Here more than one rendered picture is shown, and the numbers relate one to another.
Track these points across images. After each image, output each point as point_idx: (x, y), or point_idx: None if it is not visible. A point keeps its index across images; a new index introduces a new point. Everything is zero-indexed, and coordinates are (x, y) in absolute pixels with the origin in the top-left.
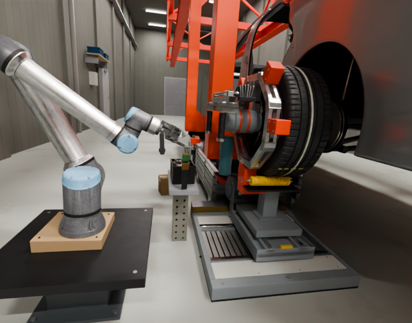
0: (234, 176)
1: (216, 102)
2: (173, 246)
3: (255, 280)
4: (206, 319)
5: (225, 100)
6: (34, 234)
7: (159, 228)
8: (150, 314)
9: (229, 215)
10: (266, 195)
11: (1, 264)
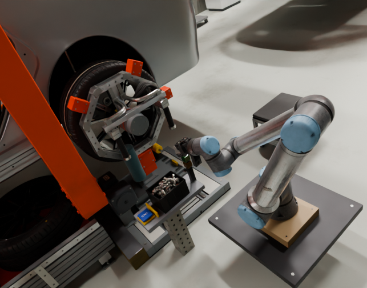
0: (114, 192)
1: None
2: (200, 239)
3: (206, 171)
4: (242, 184)
5: (157, 100)
6: (313, 236)
7: (182, 272)
8: None
9: (134, 220)
10: None
11: (337, 213)
